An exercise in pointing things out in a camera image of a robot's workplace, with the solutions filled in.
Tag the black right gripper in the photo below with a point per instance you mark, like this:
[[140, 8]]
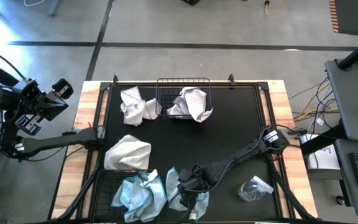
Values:
[[199, 179]]

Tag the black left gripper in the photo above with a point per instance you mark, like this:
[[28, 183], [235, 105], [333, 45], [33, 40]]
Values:
[[51, 106]]

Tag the white paper towel tag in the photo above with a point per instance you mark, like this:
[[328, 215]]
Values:
[[153, 175], [193, 215]]

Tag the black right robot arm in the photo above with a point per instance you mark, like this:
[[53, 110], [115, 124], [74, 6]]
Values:
[[244, 152]]

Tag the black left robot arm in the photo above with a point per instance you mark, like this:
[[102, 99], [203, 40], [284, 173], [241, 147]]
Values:
[[57, 141]]

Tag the black table mat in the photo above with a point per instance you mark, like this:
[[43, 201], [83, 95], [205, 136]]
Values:
[[197, 140]]

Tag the clear plastic bag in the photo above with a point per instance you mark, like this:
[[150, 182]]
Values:
[[253, 189]]

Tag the grey table leg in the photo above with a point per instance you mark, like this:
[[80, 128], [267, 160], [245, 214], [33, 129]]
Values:
[[55, 7]]

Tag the white box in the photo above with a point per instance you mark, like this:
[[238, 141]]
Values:
[[325, 158]]

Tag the black caster wheel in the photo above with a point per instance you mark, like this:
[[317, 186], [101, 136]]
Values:
[[340, 200]]

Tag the black desk leg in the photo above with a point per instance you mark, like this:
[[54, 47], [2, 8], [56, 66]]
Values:
[[328, 139]]

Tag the grey side desk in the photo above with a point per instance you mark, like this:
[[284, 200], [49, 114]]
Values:
[[350, 99], [346, 186]]

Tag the black floor object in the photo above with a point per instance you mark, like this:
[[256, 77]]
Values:
[[191, 2]]

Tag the black monitor pole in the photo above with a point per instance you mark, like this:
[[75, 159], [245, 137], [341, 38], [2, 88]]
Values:
[[357, 53]]

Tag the dark rug with striped edge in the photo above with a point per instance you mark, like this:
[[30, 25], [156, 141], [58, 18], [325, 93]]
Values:
[[353, 15]]

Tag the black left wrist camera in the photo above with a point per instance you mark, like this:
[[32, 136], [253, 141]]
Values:
[[28, 90]]

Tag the black frame clamp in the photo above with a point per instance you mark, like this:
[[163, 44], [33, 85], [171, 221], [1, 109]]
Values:
[[231, 79], [115, 79]]

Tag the black metal rig frame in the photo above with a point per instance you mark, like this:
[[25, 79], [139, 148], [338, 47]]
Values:
[[291, 194]]

